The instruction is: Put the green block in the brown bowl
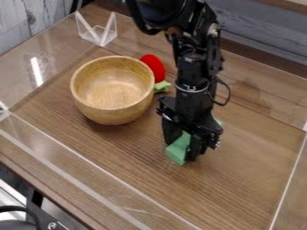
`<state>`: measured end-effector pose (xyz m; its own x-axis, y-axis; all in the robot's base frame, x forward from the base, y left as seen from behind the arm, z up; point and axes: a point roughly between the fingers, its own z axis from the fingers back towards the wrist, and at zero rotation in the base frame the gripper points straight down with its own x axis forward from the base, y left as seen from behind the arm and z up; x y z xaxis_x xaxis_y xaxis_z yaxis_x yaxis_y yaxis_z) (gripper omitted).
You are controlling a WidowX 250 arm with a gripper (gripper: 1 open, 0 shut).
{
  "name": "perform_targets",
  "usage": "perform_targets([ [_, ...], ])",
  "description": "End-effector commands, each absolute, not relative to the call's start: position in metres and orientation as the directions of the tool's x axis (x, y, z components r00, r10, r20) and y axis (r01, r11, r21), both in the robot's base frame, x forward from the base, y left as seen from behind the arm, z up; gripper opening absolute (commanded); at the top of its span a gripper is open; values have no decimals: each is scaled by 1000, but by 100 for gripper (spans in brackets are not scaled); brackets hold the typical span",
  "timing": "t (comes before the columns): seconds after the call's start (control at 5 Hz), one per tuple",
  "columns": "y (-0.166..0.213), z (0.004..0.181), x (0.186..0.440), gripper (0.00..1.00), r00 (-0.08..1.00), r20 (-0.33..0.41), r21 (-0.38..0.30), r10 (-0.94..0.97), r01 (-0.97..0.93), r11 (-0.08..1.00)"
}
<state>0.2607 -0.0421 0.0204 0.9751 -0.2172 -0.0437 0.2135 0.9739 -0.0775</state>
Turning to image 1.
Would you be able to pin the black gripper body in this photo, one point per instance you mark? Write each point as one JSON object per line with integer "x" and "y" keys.
{"x": 190, "y": 104}

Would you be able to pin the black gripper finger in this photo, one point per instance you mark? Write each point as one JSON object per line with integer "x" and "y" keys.
{"x": 196, "y": 147}
{"x": 172, "y": 130}

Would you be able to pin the green rectangular block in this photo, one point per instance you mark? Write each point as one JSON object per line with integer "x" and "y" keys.
{"x": 207, "y": 128}

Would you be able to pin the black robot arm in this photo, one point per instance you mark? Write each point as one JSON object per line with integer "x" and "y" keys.
{"x": 190, "y": 26}

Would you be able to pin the brown wooden bowl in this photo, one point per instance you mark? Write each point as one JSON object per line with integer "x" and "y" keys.
{"x": 112, "y": 89}

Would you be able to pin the red plush strawberry toy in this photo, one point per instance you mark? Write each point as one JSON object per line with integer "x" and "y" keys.
{"x": 157, "y": 69}

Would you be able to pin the clear acrylic corner bracket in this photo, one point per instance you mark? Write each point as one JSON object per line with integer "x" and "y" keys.
{"x": 96, "y": 34}

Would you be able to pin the black metal table frame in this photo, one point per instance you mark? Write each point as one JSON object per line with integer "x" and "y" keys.
{"x": 45, "y": 222}

